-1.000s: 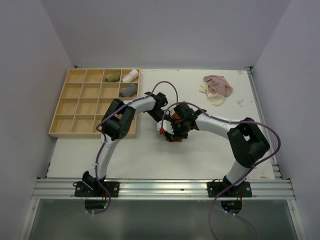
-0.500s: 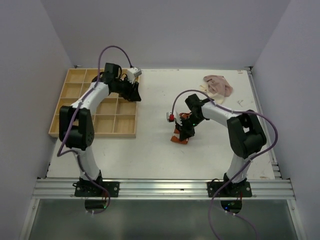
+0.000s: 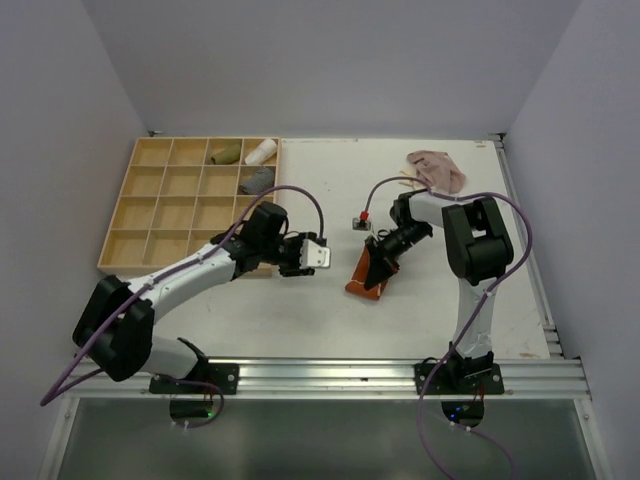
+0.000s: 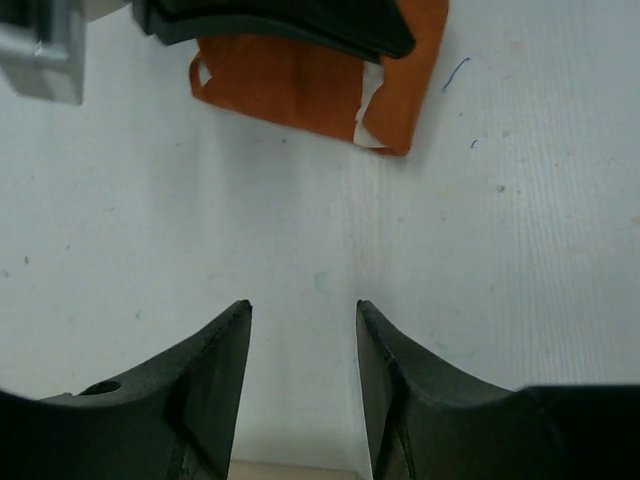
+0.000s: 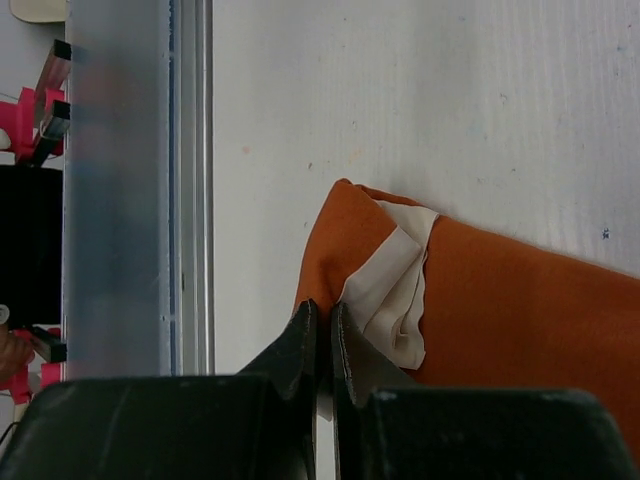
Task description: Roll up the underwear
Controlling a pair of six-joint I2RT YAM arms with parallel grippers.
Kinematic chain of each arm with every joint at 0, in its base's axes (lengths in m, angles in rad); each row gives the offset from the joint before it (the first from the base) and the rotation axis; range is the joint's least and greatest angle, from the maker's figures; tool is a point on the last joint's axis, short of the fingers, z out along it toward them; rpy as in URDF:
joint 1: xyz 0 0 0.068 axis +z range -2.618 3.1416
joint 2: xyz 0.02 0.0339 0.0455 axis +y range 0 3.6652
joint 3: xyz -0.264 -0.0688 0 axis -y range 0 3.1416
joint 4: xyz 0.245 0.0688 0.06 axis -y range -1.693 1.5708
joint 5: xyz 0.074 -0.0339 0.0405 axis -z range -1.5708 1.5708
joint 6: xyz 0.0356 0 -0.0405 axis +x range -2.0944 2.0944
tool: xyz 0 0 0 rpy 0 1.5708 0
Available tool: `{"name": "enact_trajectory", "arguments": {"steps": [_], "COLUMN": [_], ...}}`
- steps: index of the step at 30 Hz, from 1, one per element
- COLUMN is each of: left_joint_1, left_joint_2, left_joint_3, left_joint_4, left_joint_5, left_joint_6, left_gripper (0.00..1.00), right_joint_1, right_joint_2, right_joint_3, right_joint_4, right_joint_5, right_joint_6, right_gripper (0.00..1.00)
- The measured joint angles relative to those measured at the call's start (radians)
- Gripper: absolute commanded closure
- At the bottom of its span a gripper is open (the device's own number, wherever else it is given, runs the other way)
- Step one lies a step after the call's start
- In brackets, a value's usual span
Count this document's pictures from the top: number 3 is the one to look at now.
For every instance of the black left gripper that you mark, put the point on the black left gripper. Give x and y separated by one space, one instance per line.
294 268

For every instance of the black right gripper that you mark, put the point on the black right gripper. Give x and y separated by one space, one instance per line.
381 266

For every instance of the orange and cream underwear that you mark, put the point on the orange and cream underwear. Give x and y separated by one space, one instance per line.
355 286

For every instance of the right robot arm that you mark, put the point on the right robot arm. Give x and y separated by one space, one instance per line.
478 251

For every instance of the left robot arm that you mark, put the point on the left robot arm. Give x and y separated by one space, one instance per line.
116 329

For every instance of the grey rolled underwear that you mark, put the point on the grey rolled underwear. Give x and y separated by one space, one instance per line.
257 182

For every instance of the white rolled underwear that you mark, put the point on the white rolled underwear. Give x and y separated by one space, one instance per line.
262 152

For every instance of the olive rolled underwear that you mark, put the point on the olive rolled underwear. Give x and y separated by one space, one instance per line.
227 156

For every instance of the pink underwear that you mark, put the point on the pink underwear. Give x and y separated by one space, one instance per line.
438 170

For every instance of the wooden compartment tray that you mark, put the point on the wooden compartment tray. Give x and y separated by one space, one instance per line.
173 200

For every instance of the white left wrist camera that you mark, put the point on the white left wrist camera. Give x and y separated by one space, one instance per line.
314 256

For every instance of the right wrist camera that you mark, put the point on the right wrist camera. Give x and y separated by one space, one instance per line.
362 222

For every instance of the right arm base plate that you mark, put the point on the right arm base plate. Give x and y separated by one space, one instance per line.
449 381

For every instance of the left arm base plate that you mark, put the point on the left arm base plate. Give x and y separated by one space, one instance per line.
206 378

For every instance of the aluminium mounting rail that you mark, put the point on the aluminium mounting rail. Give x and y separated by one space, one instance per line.
353 379

